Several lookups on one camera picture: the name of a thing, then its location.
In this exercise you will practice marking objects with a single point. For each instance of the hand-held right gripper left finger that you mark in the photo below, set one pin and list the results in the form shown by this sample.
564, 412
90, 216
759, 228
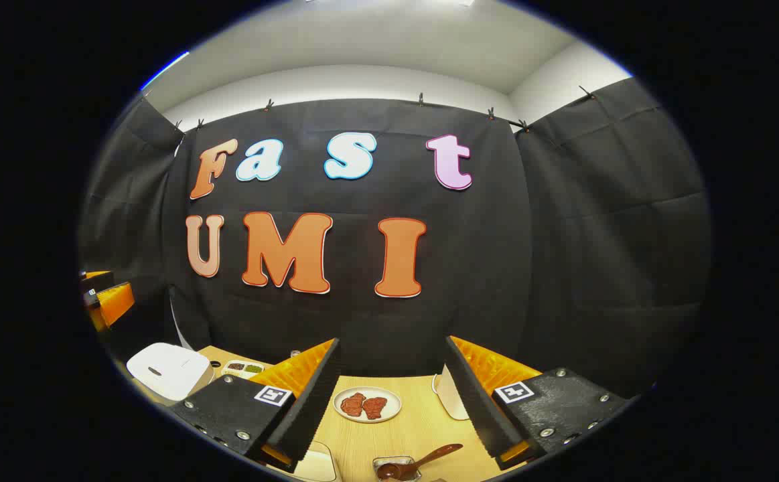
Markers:
309, 408

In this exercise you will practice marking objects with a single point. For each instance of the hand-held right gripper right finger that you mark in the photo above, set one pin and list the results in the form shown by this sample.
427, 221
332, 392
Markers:
476, 402

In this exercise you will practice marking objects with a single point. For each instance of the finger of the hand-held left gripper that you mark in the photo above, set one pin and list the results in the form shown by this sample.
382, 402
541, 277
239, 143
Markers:
98, 280
114, 304

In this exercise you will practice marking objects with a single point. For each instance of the brown wooden spoon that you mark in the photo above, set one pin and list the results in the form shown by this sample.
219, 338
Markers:
422, 460

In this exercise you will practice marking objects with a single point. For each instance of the white rice cooker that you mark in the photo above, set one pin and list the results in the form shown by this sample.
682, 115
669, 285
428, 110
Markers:
168, 368

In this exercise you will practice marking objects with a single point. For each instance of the clear rice container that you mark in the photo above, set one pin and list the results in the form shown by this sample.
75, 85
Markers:
319, 465

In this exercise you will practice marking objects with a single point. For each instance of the white toaster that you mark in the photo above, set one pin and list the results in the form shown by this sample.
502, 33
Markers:
449, 395

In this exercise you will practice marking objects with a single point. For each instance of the red meat piece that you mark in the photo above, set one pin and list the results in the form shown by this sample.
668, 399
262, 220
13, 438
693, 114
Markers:
375, 407
352, 404

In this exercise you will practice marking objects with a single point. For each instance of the white seasoning tray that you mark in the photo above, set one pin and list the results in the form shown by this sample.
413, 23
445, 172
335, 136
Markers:
242, 368

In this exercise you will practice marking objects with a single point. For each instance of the white round plate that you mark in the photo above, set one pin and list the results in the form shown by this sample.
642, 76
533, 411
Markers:
389, 393

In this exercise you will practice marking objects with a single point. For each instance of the black backdrop cloth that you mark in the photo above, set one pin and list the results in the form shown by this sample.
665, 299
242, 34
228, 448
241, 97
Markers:
469, 254

